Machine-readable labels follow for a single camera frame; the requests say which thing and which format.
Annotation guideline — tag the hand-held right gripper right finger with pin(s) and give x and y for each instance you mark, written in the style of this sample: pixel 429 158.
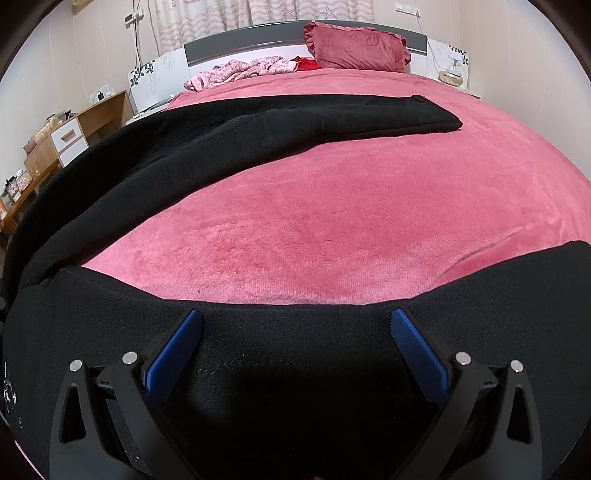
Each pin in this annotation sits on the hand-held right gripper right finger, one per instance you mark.
pixel 418 355

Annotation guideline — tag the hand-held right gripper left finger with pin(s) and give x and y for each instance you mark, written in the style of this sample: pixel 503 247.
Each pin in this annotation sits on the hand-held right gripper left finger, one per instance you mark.
pixel 173 355

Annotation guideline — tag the black pants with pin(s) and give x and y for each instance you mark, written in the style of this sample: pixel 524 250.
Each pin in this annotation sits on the black pants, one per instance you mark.
pixel 286 355

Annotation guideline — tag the pink fleece bed blanket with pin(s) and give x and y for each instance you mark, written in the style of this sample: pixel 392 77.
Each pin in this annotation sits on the pink fleece bed blanket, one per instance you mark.
pixel 332 207

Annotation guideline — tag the low wooden side table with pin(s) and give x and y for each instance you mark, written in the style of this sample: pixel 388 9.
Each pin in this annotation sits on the low wooden side table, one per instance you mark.
pixel 27 203

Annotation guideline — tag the white drawer cabinet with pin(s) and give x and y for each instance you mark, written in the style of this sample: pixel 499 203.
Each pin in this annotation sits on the white drawer cabinet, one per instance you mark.
pixel 69 138

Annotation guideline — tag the wooden desk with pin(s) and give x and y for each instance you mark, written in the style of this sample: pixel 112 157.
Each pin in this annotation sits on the wooden desk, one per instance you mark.
pixel 108 115

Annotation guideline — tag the white bedside nightstand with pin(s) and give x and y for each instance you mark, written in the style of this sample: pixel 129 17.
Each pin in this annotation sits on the white bedside nightstand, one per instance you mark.
pixel 154 107

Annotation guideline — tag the pink floral cloth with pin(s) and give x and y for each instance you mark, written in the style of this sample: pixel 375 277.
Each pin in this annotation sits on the pink floral cloth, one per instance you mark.
pixel 240 69

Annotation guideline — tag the small white table lamp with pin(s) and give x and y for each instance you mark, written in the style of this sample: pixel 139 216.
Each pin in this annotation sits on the small white table lamp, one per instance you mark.
pixel 455 56

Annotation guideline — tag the red cloth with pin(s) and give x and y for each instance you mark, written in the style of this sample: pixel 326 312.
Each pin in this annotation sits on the red cloth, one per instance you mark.
pixel 305 64

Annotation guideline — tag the dark pink ruffled pillow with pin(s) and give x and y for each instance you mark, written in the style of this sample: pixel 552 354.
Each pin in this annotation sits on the dark pink ruffled pillow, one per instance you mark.
pixel 355 48

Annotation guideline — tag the grey and white headboard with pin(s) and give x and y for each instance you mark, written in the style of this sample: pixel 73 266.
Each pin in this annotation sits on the grey and white headboard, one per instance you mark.
pixel 240 46

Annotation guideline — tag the patterned beige curtain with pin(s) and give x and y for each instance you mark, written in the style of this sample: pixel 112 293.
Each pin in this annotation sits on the patterned beige curtain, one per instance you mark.
pixel 203 18

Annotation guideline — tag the white wall power strip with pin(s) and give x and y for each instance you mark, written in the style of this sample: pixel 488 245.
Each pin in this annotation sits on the white wall power strip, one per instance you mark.
pixel 131 18

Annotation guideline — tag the white wall socket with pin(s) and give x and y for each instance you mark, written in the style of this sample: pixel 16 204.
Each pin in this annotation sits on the white wall socket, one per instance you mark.
pixel 406 8

